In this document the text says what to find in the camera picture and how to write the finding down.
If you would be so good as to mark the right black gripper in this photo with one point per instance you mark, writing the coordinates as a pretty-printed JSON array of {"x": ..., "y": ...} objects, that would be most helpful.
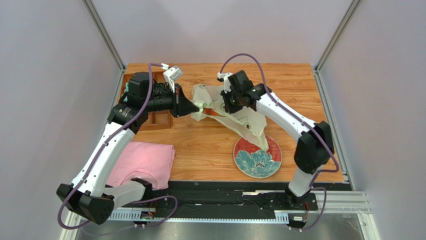
[{"x": 231, "y": 100}]

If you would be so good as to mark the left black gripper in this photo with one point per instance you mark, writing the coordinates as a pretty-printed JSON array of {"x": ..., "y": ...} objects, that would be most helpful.
[{"x": 180, "y": 105}]

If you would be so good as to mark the fake papaya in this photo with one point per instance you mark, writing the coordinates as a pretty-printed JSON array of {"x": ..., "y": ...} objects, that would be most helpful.
[{"x": 210, "y": 112}]

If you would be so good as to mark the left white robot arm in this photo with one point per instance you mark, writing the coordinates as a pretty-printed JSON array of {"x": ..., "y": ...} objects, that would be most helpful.
[{"x": 88, "y": 194}]

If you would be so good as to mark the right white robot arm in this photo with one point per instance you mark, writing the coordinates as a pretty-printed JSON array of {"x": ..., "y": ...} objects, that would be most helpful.
[{"x": 314, "y": 141}]

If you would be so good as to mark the wooden divider tray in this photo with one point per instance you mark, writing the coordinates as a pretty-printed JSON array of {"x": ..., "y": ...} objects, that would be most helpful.
[{"x": 159, "y": 120}]

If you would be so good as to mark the pink folded cloth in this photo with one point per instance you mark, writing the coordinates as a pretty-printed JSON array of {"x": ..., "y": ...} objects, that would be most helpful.
[{"x": 150, "y": 162}]

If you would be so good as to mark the red teal floral plate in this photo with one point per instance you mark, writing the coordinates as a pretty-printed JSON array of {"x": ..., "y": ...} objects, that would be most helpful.
[{"x": 256, "y": 162}]

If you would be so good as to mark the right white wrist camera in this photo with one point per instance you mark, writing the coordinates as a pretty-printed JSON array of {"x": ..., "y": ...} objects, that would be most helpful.
[{"x": 224, "y": 78}]

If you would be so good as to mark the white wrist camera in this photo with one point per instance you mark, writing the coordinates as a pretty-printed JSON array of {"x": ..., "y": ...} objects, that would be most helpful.
[
  {"x": 224, "y": 78},
  {"x": 171, "y": 74}
]

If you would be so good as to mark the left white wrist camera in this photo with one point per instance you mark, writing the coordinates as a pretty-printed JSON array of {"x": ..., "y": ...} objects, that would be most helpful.
[{"x": 171, "y": 74}]

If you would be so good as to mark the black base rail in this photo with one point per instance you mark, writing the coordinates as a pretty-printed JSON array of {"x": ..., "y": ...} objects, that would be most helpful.
[{"x": 226, "y": 200}]

